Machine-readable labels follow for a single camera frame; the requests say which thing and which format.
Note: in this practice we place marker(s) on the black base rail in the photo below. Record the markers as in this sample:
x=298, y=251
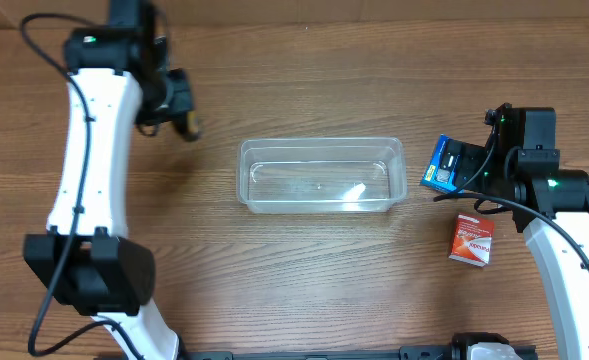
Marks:
x=469, y=345

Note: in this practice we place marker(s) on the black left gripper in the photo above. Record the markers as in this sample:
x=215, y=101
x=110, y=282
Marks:
x=182, y=106

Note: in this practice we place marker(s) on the red and white medicine box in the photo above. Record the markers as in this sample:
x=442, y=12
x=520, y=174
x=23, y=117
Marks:
x=472, y=240

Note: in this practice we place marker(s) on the dark bottle with white cap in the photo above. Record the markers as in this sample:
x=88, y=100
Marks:
x=187, y=126

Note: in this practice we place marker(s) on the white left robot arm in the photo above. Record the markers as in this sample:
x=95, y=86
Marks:
x=119, y=80

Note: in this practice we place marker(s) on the blue medicine box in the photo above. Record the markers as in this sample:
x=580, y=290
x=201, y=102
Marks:
x=427, y=179

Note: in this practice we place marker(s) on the clear plastic container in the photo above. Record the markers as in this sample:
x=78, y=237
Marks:
x=321, y=175

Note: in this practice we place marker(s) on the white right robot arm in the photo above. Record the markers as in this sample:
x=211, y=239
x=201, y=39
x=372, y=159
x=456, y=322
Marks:
x=518, y=169

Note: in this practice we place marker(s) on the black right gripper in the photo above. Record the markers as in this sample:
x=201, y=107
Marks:
x=469, y=154

